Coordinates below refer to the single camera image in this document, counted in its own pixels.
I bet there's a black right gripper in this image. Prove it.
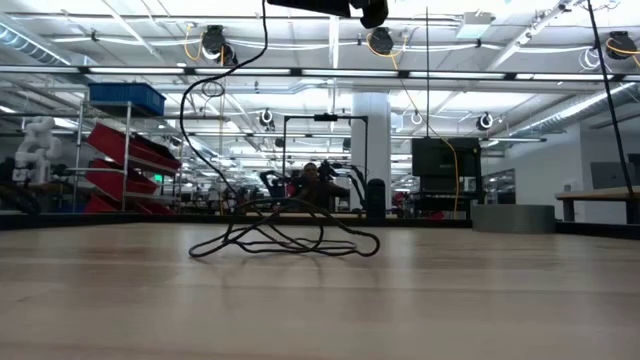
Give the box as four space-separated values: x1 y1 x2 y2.
266 0 390 30

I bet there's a thin black cord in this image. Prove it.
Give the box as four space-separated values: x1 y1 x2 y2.
178 0 382 259

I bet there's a white column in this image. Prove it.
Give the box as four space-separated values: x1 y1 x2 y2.
351 91 393 211

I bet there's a person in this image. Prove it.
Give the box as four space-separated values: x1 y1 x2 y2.
292 161 351 211

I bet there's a black equipment cart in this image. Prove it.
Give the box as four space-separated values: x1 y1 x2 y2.
410 136 484 215

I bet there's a black cylindrical stand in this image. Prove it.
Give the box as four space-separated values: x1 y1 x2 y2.
365 177 388 219

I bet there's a long light strip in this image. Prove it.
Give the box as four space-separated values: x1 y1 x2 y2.
0 64 640 82

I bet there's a blue storage bin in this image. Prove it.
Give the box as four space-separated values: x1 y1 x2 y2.
88 81 167 118

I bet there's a metal shelf rack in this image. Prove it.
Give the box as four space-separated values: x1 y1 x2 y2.
69 99 184 215

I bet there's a red storage bin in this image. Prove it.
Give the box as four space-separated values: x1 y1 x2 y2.
87 122 183 177
83 158 160 201
82 193 177 216

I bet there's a thin black slanted strut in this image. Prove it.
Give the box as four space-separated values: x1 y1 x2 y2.
585 0 637 197

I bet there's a long wooden table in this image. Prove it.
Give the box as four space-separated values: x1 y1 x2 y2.
553 185 640 225

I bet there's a black cable reel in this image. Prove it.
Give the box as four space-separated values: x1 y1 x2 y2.
201 23 240 67
367 25 395 57
605 29 640 61

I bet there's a black robot station frame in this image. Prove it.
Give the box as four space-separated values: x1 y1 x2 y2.
281 112 370 214

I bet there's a yellow drop cable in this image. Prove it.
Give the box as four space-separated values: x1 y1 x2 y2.
364 32 460 214

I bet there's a black aluminium table frame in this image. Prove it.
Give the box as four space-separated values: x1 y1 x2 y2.
0 212 640 240

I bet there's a grey duct tape roll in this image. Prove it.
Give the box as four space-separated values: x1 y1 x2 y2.
471 203 556 235

